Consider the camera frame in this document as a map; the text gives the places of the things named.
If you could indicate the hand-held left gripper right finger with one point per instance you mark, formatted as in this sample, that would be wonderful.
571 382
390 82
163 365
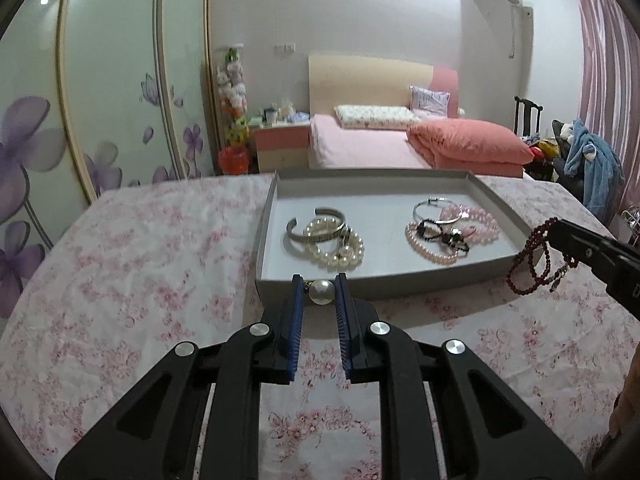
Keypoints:
344 330

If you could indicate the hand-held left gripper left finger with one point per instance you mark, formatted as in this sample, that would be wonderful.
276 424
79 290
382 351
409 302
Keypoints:
295 330

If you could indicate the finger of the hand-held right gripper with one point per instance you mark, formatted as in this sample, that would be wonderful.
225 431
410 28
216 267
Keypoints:
595 242
585 257

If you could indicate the grey cardboard tray box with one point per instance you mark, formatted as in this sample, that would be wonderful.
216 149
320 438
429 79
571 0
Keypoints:
385 280

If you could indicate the silver cuff bangle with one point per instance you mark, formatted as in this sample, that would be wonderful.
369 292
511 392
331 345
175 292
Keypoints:
300 237

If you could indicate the thin silver bangle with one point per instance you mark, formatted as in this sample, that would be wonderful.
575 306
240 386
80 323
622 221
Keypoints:
448 219

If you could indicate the blue garment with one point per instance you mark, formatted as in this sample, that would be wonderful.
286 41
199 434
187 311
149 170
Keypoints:
597 170

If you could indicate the pile of colourful clothes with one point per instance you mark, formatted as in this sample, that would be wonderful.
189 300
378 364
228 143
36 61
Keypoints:
545 152

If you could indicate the dark wooden chair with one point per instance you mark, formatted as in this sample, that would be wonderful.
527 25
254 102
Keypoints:
527 115

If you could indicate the pink curtain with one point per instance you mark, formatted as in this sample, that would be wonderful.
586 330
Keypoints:
607 85

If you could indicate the folded pink quilt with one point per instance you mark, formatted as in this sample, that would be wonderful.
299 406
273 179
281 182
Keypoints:
465 145

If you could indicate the pink floral tablecloth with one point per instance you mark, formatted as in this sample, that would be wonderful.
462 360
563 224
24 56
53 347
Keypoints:
125 270

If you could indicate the red basket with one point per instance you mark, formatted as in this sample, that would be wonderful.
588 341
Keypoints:
232 160

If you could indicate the pink nightstand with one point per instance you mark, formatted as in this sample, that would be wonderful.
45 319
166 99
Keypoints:
280 147

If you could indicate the bed with pink sheet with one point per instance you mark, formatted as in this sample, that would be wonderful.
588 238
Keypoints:
360 145

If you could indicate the blue cloth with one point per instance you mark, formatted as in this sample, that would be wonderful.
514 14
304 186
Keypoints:
298 117

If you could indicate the white mug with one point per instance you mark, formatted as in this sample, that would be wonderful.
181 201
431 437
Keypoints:
270 116

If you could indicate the white floral pillow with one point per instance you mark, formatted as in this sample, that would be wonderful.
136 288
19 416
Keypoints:
375 116

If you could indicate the lilac pillow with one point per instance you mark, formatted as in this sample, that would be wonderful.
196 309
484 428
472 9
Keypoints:
430 100

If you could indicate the tube of plush toys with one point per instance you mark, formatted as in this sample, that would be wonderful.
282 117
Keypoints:
234 95

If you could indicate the floral sliding wardrobe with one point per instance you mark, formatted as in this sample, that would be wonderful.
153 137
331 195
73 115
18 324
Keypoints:
100 85

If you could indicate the wall socket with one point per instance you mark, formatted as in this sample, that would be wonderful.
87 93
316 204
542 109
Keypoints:
286 48

